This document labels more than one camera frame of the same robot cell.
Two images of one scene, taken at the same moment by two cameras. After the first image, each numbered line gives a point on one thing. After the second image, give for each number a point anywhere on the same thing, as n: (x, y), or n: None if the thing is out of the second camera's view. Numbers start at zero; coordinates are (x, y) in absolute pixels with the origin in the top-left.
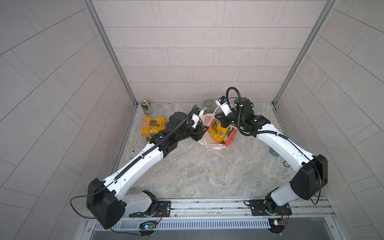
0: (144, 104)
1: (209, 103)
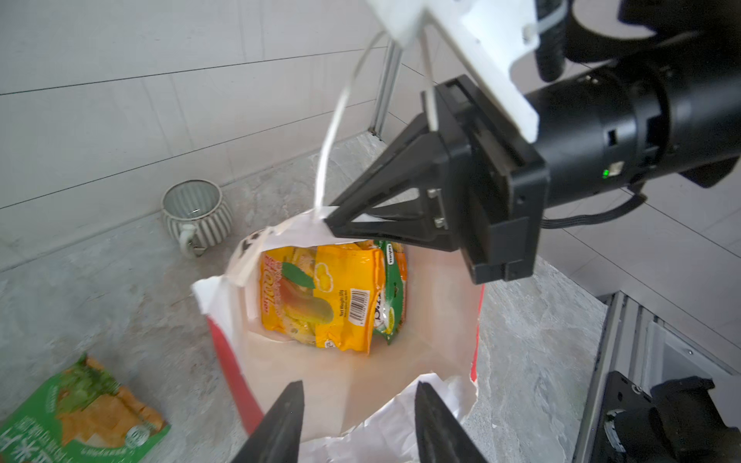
0: None
1: (197, 214)
